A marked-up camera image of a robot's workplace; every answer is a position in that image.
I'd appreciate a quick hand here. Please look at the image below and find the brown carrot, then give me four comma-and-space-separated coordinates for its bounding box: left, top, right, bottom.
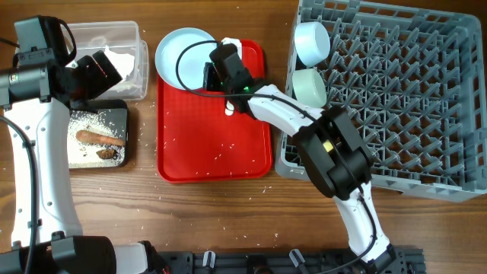
75, 130, 126, 146

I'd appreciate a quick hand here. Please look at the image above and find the light blue bowl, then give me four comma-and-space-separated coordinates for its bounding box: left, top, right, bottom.
294, 21, 331, 67

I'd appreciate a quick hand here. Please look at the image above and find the clear plastic bin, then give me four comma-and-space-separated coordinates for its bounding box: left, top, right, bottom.
63, 21, 149, 100

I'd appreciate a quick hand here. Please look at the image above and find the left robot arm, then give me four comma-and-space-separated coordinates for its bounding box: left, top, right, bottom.
1, 15, 168, 273

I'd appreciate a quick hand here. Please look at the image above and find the white rice pile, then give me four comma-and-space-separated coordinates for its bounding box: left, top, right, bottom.
67, 110, 126, 167

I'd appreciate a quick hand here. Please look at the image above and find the mint green bowl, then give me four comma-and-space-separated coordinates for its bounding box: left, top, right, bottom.
291, 68, 327, 108

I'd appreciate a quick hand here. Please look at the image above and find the white plastic spoon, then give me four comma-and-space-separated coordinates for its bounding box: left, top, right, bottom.
224, 100, 234, 116

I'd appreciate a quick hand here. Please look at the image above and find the white napkin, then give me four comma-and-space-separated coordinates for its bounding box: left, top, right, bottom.
104, 46, 135, 92

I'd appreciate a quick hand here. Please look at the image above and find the black plastic tray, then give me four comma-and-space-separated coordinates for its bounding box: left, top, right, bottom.
66, 99, 129, 170

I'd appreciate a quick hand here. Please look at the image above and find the brown food scrap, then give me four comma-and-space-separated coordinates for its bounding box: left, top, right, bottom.
96, 149, 117, 160

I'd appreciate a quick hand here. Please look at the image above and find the grey dishwasher rack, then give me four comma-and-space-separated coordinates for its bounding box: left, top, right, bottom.
295, 1, 486, 202

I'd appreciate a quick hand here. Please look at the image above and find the light blue plate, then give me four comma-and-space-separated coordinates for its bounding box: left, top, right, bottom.
154, 27, 217, 90

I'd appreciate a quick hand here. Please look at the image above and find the red serving tray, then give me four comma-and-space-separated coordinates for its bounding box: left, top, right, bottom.
156, 39, 273, 184

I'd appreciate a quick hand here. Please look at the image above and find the yellow plastic cup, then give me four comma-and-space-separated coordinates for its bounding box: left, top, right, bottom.
323, 140, 334, 152

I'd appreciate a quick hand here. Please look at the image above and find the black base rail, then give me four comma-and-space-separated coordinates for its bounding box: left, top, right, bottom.
159, 247, 427, 274

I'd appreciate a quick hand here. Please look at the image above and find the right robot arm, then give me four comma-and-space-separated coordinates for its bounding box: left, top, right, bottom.
209, 43, 396, 273

